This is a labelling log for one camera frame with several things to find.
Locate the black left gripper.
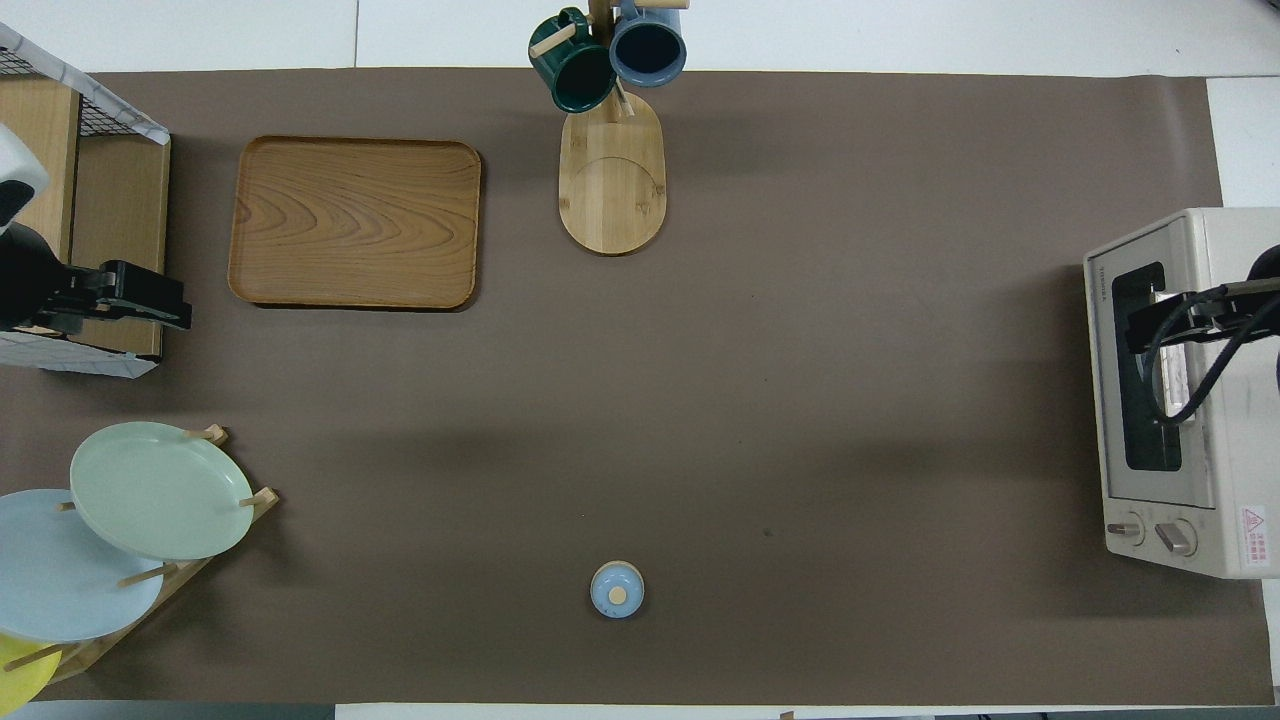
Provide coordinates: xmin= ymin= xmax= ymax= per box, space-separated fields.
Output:
xmin=0 ymin=225 xmax=191 ymax=333

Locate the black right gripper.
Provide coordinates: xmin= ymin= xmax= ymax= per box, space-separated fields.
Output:
xmin=1126 ymin=243 xmax=1280 ymax=353

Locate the glass oven door with handle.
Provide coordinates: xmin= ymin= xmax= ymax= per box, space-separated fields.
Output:
xmin=1084 ymin=222 xmax=1227 ymax=511

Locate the beige toaster oven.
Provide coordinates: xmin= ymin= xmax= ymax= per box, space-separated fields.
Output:
xmin=1083 ymin=207 xmax=1280 ymax=579

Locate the wooden shelf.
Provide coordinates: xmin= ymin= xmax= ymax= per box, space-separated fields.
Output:
xmin=0 ymin=75 xmax=173 ymax=359

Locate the pale green plate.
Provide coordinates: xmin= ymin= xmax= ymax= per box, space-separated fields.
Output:
xmin=70 ymin=421 xmax=255 ymax=561

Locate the wooden tray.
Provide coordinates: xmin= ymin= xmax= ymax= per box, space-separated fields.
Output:
xmin=227 ymin=136 xmax=483 ymax=311

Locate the wooden plate rack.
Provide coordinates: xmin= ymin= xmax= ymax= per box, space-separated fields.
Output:
xmin=0 ymin=425 xmax=279 ymax=686

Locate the large light blue plate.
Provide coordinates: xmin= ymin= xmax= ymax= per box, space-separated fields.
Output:
xmin=0 ymin=489 xmax=166 ymax=643

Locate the yellow plate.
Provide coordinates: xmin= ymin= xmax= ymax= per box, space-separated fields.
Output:
xmin=0 ymin=632 xmax=63 ymax=706

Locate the brown table mat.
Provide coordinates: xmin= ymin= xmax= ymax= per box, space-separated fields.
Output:
xmin=0 ymin=68 xmax=1273 ymax=706

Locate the wooden mug tree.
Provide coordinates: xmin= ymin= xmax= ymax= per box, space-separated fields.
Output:
xmin=530 ymin=0 xmax=691 ymax=257

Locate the dark green mug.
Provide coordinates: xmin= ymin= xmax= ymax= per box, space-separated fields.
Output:
xmin=528 ymin=8 xmax=618 ymax=114

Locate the blue mug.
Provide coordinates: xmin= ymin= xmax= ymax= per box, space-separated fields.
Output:
xmin=608 ymin=5 xmax=688 ymax=88

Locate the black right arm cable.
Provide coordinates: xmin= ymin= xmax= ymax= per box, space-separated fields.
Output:
xmin=1145 ymin=290 xmax=1280 ymax=426

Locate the black wire basket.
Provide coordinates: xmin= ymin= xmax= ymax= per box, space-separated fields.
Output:
xmin=0 ymin=45 xmax=161 ymax=379

